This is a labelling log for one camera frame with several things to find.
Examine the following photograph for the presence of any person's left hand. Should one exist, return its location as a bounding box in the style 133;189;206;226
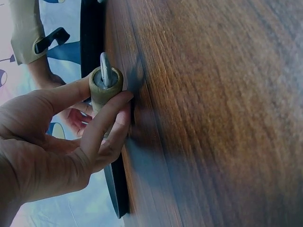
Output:
0;75;134;203

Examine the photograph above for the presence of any person's right hand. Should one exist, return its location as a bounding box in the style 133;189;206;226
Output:
36;73;95;138

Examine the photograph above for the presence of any person's right forearm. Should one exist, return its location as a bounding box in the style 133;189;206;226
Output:
8;0;57;86

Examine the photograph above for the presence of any wooden handle with metal hook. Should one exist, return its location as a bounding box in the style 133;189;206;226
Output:
89;52;124;142

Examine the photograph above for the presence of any person's left forearm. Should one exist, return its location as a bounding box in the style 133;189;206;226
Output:
0;152;26;227

